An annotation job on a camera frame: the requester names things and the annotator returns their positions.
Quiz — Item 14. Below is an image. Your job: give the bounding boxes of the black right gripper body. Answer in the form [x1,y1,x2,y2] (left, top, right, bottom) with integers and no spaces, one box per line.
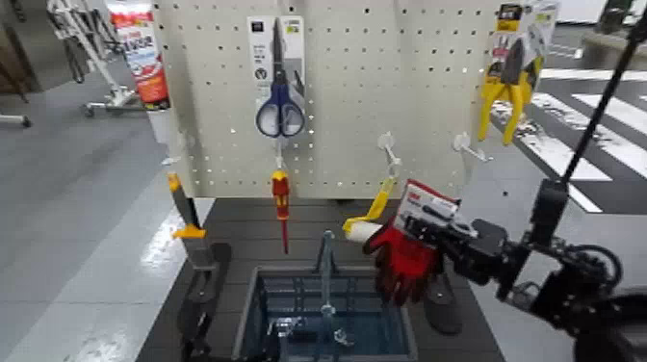
[444,217,513,287]

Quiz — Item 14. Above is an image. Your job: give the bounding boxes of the yellow black hand tool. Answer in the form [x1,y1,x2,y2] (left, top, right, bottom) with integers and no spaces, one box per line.
[167,172,216,269]

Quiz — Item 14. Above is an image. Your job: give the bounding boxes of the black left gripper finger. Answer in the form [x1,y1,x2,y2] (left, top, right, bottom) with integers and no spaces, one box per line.
[180,268,207,316]
[201,241,234,305]

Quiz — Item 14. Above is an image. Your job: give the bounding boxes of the white sealant tube red label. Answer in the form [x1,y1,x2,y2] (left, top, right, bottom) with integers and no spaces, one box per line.
[110,11,171,112]

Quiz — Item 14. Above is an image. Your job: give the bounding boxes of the red yellow screwdriver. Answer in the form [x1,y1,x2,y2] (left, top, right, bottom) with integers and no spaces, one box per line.
[271,168,293,255]

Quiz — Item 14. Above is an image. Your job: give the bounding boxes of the black oval pad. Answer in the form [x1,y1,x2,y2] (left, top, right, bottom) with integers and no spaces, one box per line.
[423,272,464,336]

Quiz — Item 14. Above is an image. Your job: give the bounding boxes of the red gloves with card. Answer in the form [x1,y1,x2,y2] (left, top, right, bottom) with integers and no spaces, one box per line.
[362,179,462,307]

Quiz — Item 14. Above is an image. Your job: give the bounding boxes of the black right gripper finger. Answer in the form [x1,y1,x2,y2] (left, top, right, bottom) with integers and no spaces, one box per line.
[410,229,458,259]
[403,204,479,240]

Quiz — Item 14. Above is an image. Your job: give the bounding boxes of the yellow handled brush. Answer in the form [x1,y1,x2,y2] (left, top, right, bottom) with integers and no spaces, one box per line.
[342,176,398,245]

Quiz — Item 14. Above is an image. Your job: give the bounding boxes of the blue scissors on card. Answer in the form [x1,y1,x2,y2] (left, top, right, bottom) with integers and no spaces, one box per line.
[246,14,307,139]

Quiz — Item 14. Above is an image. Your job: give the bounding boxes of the beige pegboard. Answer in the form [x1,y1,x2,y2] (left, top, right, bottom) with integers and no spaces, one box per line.
[151,0,506,199]

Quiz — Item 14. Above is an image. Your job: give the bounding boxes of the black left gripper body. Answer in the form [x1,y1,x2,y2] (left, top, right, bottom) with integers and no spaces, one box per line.
[177,297,220,362]

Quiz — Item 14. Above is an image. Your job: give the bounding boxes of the yellow pliers in package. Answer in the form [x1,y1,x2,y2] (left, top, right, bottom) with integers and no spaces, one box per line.
[477,0,561,146]

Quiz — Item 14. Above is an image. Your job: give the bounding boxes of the white cart leg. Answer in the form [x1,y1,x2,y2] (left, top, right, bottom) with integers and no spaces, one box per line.
[0,113,33,129]

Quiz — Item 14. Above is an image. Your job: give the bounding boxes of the brown cabinet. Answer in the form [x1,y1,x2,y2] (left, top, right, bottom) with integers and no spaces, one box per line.
[0,0,48,97]

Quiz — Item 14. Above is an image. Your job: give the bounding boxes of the grey round base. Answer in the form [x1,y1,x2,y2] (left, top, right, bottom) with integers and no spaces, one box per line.
[581,0,647,72]

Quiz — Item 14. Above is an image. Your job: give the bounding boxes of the white metal stand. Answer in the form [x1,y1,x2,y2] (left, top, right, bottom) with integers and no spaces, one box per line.
[45,0,147,118]

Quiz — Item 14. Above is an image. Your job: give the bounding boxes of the black cable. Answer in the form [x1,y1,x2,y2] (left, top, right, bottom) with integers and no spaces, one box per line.
[560,14,647,186]

